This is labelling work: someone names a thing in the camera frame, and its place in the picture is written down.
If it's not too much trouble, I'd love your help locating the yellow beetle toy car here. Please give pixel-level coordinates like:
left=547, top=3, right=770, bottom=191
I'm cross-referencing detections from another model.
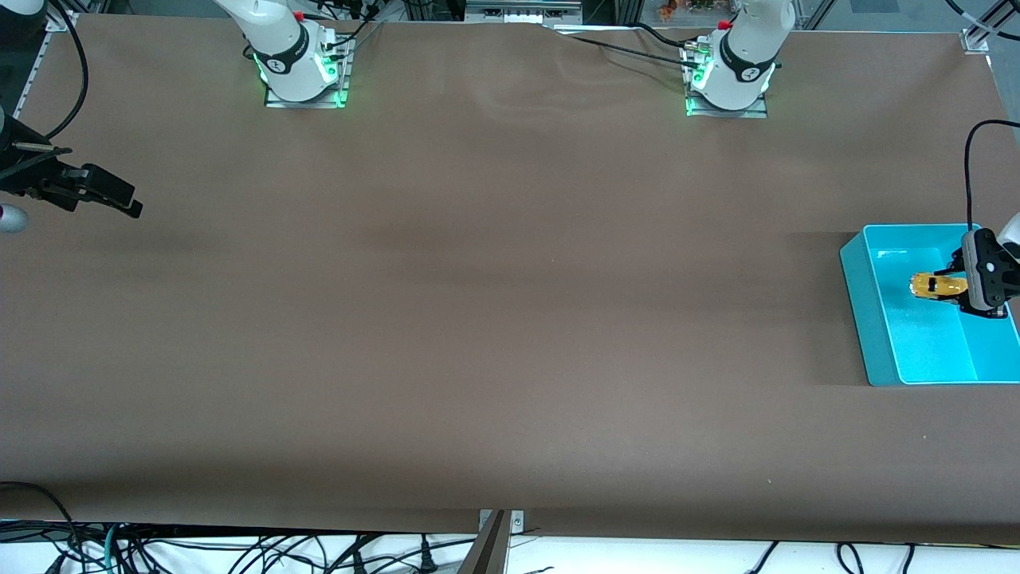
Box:
left=910, top=272, right=971, bottom=303

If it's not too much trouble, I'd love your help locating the teal plastic bin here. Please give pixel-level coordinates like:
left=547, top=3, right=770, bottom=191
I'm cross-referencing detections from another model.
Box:
left=838, top=222, right=1020, bottom=387

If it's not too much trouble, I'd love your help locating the grey metal box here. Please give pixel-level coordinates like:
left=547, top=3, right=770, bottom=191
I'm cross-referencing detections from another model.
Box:
left=465, top=0, right=585, bottom=26

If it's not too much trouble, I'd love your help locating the dark wedge stand leg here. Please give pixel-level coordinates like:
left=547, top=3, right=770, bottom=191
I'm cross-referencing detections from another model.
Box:
left=457, top=510, right=512, bottom=574

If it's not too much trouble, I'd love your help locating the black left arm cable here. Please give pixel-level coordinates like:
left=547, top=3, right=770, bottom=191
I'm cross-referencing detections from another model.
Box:
left=963, top=119, right=1020, bottom=234

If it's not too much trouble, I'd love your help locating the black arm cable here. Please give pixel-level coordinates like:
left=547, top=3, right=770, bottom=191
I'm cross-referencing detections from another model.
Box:
left=963, top=119, right=1020, bottom=234
left=44, top=0, right=89, bottom=141

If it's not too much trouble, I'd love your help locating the aluminium table edge rail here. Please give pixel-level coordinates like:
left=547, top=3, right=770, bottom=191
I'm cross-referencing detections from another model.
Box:
left=14, top=8, right=77, bottom=120

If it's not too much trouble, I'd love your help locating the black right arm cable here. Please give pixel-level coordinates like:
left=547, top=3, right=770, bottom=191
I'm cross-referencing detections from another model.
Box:
left=44, top=0, right=89, bottom=141

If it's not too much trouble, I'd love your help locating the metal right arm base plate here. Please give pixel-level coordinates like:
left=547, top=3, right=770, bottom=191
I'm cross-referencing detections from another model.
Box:
left=264, top=38, right=352, bottom=109

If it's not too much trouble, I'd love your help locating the aluminium frame profile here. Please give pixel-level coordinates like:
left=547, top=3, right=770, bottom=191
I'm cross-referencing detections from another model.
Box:
left=964, top=0, right=1020, bottom=47

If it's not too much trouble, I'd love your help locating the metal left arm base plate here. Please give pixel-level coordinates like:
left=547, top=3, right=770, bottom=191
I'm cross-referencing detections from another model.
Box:
left=685, top=44, right=771, bottom=120

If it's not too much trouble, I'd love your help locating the black looped floor cable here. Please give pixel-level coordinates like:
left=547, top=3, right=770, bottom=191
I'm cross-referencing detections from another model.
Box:
left=0, top=481, right=82, bottom=574

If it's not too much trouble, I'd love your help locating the short black table cable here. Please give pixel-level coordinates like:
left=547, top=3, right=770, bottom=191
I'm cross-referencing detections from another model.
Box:
left=634, top=22, right=696, bottom=50

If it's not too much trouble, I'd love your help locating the long black table cable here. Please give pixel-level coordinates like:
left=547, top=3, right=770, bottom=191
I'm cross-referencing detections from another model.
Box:
left=550, top=29, right=704, bottom=71

